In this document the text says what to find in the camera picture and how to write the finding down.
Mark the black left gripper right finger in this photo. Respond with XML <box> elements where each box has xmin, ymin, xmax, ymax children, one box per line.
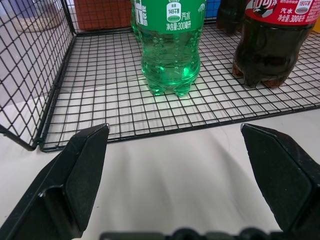
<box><xmin>239</xmin><ymin>123</ymin><xmax>320</xmax><ymax>240</ymax></box>

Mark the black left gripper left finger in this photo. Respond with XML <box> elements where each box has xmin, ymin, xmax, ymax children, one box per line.
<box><xmin>0</xmin><ymin>123</ymin><xmax>111</xmax><ymax>240</ymax></box>

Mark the dark cola bottle red label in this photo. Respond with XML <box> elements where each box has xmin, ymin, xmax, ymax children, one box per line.
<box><xmin>232</xmin><ymin>0</ymin><xmax>320</xmax><ymax>89</ymax></box>
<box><xmin>216</xmin><ymin>0</ymin><xmax>248</xmax><ymax>35</ymax></box>

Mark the yellow box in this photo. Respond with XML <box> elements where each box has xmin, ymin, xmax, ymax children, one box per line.
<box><xmin>309</xmin><ymin>22</ymin><xmax>320</xmax><ymax>38</ymax></box>

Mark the green Sprite bottle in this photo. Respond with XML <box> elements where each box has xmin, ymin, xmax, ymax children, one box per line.
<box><xmin>134</xmin><ymin>0</ymin><xmax>208</xmax><ymax>98</ymax></box>
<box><xmin>130</xmin><ymin>0</ymin><xmax>143</xmax><ymax>42</ymax></box>

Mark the orange-brown box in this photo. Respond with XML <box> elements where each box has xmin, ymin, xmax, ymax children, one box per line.
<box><xmin>73</xmin><ymin>0</ymin><xmax>133</xmax><ymax>32</ymax></box>

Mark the grey round container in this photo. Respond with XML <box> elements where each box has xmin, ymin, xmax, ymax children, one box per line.
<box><xmin>9</xmin><ymin>0</ymin><xmax>66</xmax><ymax>33</ymax></box>

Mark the blue box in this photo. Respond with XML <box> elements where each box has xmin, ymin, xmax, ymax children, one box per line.
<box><xmin>204</xmin><ymin>0</ymin><xmax>223</xmax><ymax>19</ymax></box>

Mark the black wire mesh rack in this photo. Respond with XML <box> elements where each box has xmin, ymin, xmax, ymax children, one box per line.
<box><xmin>0</xmin><ymin>0</ymin><xmax>320</xmax><ymax>153</ymax></box>

